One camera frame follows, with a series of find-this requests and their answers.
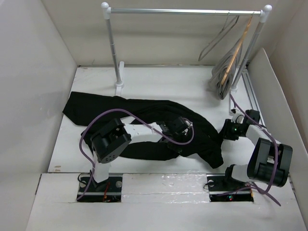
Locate black trousers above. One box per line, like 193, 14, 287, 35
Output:
62, 91, 226, 169

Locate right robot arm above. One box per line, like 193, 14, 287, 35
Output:
220, 110, 293, 190

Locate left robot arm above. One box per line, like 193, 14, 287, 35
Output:
90, 117, 194, 191

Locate wooden hanger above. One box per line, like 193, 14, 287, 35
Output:
220, 16, 253, 85

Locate grey metal hanger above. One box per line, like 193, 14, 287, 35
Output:
198, 15, 240, 62

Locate silver clothes rack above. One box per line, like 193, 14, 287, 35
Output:
100, 1, 272, 96

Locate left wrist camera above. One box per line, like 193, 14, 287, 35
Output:
170, 116, 191, 133

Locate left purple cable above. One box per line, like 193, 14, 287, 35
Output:
77, 108, 194, 200

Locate purple cable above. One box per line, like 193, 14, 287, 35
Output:
228, 93, 282, 207
77, 108, 194, 200

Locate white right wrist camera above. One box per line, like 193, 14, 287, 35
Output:
231, 108, 244, 124

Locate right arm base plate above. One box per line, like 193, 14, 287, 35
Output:
204, 174, 254, 203

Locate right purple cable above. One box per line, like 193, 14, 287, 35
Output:
228, 93, 282, 207

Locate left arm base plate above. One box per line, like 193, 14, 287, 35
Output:
77, 174, 123, 203

